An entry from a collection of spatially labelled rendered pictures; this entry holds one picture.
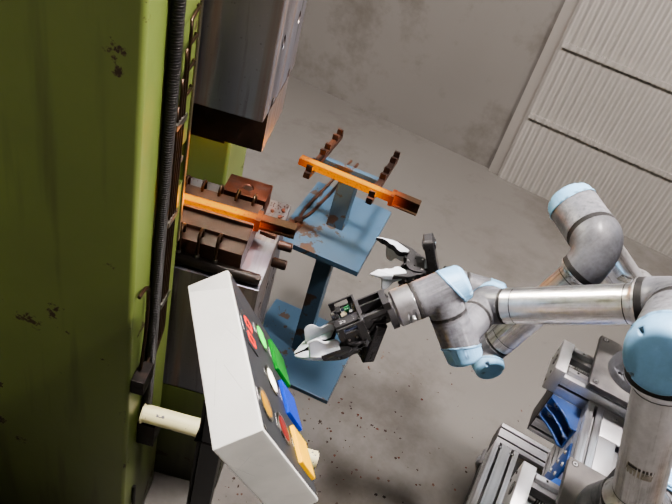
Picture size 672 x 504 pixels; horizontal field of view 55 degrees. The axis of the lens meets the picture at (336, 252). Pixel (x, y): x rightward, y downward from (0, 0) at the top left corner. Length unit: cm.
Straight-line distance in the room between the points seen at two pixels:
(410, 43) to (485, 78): 53
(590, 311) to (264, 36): 77
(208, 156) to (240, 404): 99
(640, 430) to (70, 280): 104
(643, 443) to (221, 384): 70
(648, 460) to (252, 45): 99
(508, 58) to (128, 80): 332
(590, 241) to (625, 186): 272
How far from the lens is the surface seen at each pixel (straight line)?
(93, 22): 101
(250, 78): 125
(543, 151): 421
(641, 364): 110
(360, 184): 198
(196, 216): 163
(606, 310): 126
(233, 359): 105
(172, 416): 164
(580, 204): 157
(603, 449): 188
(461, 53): 421
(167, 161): 117
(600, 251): 151
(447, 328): 126
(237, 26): 123
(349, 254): 213
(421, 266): 163
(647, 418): 119
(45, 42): 106
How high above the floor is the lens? 199
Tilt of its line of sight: 38 degrees down
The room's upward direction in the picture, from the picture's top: 17 degrees clockwise
